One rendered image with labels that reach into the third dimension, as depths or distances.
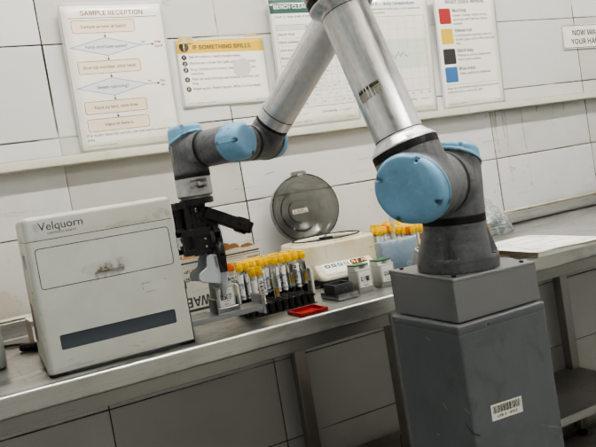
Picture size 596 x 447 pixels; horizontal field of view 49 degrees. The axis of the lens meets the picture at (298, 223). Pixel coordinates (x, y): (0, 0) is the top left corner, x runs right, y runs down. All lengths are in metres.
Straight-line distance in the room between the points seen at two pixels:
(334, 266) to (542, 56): 1.46
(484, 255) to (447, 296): 0.10
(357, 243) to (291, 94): 0.60
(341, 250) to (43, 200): 0.83
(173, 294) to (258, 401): 0.87
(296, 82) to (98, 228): 0.48
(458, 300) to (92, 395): 0.68
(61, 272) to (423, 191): 0.68
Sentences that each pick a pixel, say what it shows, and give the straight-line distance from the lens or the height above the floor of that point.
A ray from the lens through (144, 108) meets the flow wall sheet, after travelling 2.00.
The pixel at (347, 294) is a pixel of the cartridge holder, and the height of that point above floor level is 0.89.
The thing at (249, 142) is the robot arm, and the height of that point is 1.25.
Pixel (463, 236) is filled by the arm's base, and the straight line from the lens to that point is 1.19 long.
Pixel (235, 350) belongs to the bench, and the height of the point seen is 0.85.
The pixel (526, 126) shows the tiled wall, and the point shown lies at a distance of 2.75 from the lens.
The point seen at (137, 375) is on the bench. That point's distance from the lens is 1.30.
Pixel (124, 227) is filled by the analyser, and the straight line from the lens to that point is 1.31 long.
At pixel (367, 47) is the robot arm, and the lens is 1.12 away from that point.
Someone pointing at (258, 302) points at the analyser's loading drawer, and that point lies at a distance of 1.43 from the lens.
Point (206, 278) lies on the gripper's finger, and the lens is 1.36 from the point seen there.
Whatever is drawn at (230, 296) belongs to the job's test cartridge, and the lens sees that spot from 1.39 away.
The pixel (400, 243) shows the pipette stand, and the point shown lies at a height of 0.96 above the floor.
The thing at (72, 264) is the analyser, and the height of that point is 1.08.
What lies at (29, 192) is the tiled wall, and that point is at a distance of 1.93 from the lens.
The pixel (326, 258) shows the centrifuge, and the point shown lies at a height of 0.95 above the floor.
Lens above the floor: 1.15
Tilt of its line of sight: 3 degrees down
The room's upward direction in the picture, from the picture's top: 9 degrees counter-clockwise
